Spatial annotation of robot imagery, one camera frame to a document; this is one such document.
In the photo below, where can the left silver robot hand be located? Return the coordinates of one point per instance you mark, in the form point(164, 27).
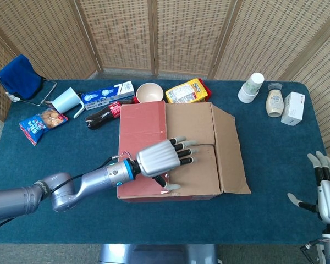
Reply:
point(156, 158)

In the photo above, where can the red cardboard shipping box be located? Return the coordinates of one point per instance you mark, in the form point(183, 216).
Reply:
point(192, 123)

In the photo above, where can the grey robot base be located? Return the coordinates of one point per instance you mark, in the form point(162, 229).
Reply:
point(154, 254)

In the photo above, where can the dark blue carpeted table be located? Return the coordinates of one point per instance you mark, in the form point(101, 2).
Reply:
point(269, 165)

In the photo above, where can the blue white toothpaste box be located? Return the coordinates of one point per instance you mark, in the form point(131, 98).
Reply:
point(107, 93)

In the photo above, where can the white carton box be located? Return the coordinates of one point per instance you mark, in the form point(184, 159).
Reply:
point(292, 110)

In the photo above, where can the beige bowl red outside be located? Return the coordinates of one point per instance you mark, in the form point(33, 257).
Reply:
point(149, 92)

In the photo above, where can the cola bottle red label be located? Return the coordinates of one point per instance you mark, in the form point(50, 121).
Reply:
point(99, 118)

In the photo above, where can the yellow snack package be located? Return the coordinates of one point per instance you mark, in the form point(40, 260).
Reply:
point(185, 92)

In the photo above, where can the mayonnaise jar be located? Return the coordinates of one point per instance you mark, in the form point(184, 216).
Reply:
point(275, 103)

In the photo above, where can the light blue plastic mug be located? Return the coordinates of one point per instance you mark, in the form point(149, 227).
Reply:
point(66, 100)

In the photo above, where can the stack of paper cups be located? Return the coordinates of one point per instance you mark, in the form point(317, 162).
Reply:
point(250, 89)

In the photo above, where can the blue cookie snack bag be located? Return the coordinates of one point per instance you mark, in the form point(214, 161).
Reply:
point(41, 123)

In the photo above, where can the woven folding screen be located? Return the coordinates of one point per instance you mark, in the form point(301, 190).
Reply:
point(121, 33)

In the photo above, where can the white charger plug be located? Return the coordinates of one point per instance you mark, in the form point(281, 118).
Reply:
point(13, 96)

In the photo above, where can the blue cloth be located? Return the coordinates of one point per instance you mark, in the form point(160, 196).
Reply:
point(19, 77)

